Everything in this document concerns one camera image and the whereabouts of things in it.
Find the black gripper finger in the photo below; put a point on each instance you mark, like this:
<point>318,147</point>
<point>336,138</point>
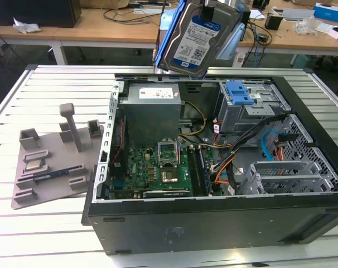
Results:
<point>208,12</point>

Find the hard disk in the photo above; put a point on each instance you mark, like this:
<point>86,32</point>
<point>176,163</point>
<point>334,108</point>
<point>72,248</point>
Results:
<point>197,42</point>

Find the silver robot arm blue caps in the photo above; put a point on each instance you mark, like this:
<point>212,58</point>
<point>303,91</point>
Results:
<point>230,42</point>

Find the grey metal disk bay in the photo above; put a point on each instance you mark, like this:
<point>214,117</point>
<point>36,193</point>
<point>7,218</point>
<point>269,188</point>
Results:
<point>283,167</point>

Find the black computer tower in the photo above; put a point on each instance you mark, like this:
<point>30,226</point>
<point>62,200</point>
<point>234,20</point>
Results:
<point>246,33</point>

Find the white keyboard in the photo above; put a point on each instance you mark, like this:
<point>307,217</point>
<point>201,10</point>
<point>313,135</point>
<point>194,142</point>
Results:
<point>146,11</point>

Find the small black container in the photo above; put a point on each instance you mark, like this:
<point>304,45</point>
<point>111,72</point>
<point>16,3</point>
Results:
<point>273,22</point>

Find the grey flat box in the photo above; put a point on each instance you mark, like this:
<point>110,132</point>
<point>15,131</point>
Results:
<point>297,14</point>

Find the clear plastic bag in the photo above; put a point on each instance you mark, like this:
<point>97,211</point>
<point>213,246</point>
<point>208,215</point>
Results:
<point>308,25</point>

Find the wooden desk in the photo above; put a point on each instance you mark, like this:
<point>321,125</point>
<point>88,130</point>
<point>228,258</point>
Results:
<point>102,33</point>

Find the grey metal drive cage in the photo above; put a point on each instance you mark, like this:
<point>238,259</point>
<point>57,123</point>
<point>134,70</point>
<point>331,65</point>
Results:
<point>241,117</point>

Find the grey power supply box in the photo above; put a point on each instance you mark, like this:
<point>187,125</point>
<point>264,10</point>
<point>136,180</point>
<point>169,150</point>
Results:
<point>149,117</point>

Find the blue cardboard box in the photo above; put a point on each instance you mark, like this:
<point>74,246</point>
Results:
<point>330,12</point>

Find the small white open box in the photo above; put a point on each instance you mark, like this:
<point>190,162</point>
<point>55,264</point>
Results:
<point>335,33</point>

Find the installed black RAM stick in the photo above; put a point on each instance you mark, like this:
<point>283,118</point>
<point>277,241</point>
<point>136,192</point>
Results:
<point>205,173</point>

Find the black case fan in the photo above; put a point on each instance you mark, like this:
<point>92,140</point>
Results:
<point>124,150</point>

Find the CPU socket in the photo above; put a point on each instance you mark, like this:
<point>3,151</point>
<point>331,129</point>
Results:
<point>169,176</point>

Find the green motherboard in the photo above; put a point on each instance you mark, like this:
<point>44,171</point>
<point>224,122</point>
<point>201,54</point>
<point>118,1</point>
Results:
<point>141,167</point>

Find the crumpled white paper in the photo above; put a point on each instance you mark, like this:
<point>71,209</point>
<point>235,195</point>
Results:
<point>26,27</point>

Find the black graphics card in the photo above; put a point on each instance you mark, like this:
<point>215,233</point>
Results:
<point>166,193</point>

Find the grey plastic parts rack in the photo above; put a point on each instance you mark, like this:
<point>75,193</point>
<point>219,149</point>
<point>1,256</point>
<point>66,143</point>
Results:
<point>57,150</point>

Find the black open PC case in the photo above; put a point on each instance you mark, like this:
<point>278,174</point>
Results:
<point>213,223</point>

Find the loose RAM stick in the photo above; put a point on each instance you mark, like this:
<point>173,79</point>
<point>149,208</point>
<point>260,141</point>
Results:
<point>50,176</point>

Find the silver CPU chip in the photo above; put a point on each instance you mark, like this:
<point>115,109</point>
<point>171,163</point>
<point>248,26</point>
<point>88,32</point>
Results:
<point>34,166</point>

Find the blue plastic bay bracket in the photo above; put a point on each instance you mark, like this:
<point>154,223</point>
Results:
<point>237,95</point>

